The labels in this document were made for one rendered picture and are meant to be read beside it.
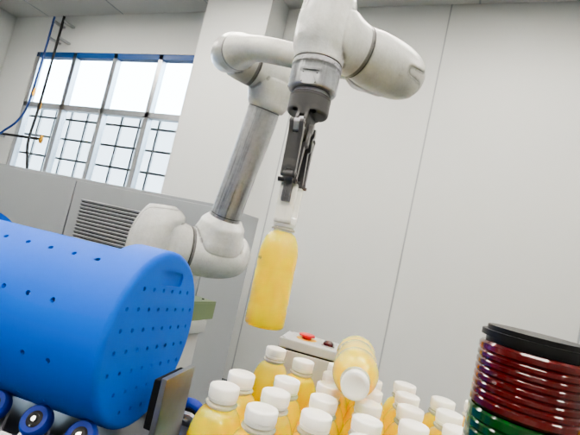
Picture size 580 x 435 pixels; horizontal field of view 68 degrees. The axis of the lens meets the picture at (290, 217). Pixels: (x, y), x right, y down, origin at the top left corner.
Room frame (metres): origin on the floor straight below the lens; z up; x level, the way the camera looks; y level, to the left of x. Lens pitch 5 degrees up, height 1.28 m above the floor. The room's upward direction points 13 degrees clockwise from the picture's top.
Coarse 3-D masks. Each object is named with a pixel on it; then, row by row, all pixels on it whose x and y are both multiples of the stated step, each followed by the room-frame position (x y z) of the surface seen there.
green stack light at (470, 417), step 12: (468, 408) 0.28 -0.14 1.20; (480, 408) 0.27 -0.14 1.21; (468, 420) 0.28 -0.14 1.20; (480, 420) 0.26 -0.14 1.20; (492, 420) 0.26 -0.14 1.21; (504, 420) 0.25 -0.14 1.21; (468, 432) 0.27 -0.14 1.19; (480, 432) 0.26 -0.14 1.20; (492, 432) 0.26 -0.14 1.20; (504, 432) 0.25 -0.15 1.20; (516, 432) 0.25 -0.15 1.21; (528, 432) 0.24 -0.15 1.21; (540, 432) 0.24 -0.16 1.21
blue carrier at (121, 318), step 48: (0, 240) 0.68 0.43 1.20; (48, 240) 0.69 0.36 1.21; (0, 288) 0.63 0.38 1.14; (48, 288) 0.62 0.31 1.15; (96, 288) 0.61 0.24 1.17; (144, 288) 0.66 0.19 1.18; (192, 288) 0.82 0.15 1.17; (0, 336) 0.62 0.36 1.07; (48, 336) 0.60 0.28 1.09; (96, 336) 0.59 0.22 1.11; (144, 336) 0.69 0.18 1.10; (0, 384) 0.66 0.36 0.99; (48, 384) 0.61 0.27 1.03; (96, 384) 0.59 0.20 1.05; (144, 384) 0.73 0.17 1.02
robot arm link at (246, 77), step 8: (232, 32) 1.14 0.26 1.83; (216, 40) 1.19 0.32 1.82; (216, 48) 1.17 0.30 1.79; (216, 56) 1.18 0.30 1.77; (216, 64) 1.22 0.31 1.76; (224, 64) 1.17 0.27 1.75; (256, 64) 1.21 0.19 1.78; (232, 72) 1.22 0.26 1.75; (240, 72) 1.21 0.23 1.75; (248, 72) 1.22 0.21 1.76; (256, 72) 1.23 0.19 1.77; (240, 80) 1.26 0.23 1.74; (248, 80) 1.25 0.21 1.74
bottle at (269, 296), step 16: (272, 240) 0.73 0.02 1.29; (288, 240) 0.73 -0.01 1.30; (272, 256) 0.72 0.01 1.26; (288, 256) 0.73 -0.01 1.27; (256, 272) 0.74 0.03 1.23; (272, 272) 0.72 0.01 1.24; (288, 272) 0.73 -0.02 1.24; (256, 288) 0.73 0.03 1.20; (272, 288) 0.72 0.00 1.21; (288, 288) 0.74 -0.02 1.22; (256, 304) 0.73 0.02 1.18; (272, 304) 0.72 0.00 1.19; (256, 320) 0.72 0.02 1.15; (272, 320) 0.72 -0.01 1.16
